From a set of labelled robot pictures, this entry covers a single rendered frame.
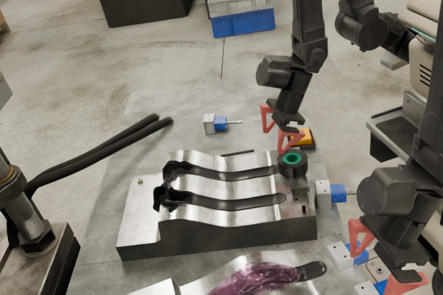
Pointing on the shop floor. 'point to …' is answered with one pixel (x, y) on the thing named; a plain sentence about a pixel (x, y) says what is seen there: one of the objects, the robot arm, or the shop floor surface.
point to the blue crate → (243, 23)
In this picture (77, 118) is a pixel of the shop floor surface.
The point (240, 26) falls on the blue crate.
